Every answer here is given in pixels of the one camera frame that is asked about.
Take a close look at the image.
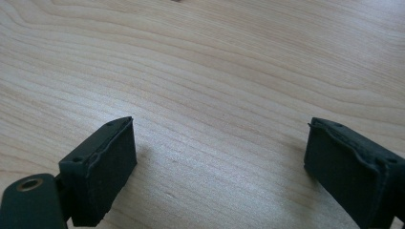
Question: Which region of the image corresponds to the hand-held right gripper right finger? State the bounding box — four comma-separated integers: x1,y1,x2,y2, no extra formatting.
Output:
303,116,405,229

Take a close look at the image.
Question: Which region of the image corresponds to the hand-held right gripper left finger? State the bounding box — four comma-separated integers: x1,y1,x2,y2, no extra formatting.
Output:
58,115,139,228

